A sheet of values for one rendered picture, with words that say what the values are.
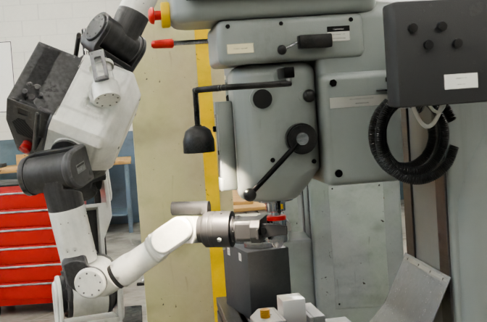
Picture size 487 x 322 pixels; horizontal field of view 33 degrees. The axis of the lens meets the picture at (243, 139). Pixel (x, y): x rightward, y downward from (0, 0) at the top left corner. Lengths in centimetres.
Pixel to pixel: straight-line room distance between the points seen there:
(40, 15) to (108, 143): 898
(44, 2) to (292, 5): 931
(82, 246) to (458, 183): 91
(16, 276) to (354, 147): 498
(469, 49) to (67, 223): 102
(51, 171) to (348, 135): 71
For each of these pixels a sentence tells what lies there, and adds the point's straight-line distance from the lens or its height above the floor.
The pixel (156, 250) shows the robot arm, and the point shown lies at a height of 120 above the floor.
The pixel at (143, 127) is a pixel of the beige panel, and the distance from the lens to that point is 369.
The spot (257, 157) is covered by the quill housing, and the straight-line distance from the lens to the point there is 189.
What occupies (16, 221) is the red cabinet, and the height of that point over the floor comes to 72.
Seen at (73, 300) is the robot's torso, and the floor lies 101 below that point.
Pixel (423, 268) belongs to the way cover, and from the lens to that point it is 213.
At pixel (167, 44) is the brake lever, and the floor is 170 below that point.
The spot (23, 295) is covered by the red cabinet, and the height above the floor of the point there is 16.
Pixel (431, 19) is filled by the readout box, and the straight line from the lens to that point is 171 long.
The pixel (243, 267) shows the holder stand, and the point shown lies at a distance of 228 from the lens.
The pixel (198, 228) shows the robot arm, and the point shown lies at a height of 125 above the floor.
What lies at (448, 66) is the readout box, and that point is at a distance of 171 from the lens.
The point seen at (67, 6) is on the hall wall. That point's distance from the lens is 1106.
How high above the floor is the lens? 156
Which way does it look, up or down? 3 degrees down
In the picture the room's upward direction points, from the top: 4 degrees counter-clockwise
